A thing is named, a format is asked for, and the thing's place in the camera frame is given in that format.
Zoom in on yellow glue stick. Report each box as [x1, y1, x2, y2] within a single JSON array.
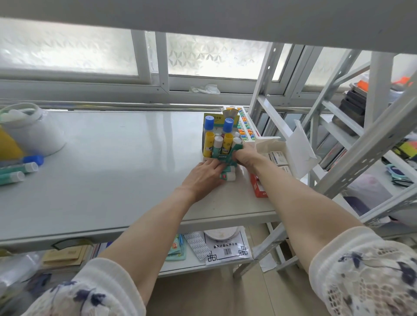
[[202, 131, 215, 158], [221, 132, 234, 155]]

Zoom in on clear plastic bag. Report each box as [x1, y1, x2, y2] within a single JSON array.
[[0, 252, 45, 293]]

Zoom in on white floral sleeve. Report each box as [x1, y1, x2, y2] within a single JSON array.
[[21, 257, 147, 316], [308, 226, 417, 316]]

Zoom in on round white disc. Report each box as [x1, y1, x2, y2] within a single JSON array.
[[204, 227, 241, 241]]

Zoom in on stack of brown envelopes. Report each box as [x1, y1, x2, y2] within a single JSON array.
[[41, 244, 95, 271]]

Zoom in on white paper scrap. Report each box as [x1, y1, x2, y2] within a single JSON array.
[[259, 253, 278, 273]]

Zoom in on green printed packet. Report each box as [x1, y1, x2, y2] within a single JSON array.
[[168, 234, 183, 256], [165, 242, 187, 262]]

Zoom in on translucent plastic bag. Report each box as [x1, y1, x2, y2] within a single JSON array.
[[344, 174, 395, 217]]

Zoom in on person's right hand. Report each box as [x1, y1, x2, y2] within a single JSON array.
[[231, 142, 271, 176]]

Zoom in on white tape roll stack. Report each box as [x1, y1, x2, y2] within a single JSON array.
[[0, 102, 67, 157]]

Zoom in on white box of colourful pins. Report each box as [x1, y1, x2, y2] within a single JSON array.
[[223, 105, 261, 143]]

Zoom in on person's right forearm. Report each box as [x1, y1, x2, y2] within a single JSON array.
[[255, 161, 364, 274]]

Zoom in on crumpled white tissue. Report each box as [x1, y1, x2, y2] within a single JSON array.
[[190, 84, 221, 95]]

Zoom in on white shelf board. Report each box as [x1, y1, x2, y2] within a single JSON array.
[[0, 0, 417, 54], [156, 227, 255, 278]]

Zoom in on black-framed shelf label holder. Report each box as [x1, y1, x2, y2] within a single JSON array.
[[52, 238, 94, 251]]

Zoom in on white upper shelf board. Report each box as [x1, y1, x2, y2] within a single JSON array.
[[0, 0, 417, 54]]

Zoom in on frosted glass window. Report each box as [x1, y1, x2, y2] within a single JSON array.
[[0, 18, 372, 105]]

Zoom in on person's left hand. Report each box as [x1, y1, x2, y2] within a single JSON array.
[[181, 158, 228, 204]]

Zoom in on white dotted packet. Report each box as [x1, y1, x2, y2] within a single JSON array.
[[183, 231, 212, 261]]

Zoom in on person's left forearm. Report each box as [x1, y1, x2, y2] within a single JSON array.
[[97, 187, 202, 306]]

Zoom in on green glue stick display box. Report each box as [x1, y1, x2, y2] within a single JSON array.
[[202, 110, 245, 167]]

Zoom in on chrome metal rail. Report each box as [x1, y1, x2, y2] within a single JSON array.
[[0, 99, 255, 113]]

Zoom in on clear bag with printed paper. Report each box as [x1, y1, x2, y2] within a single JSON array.
[[203, 227, 254, 266]]

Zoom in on white metal shelf rack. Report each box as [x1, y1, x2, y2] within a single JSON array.
[[233, 42, 417, 279]]

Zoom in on white lower shelf board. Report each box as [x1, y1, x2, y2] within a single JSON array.
[[156, 227, 255, 278]]

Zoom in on yellow tape roll stack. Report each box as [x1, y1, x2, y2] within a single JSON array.
[[0, 125, 25, 160]]

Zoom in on white floral left sleeve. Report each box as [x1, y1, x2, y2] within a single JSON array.
[[21, 257, 147, 316]]

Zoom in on white floral right sleeve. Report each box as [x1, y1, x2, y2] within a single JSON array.
[[308, 226, 417, 316]]

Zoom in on red flat box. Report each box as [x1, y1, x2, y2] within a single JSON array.
[[250, 172, 269, 198]]

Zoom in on white open cardboard box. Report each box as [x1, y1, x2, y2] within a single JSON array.
[[254, 119, 321, 180]]

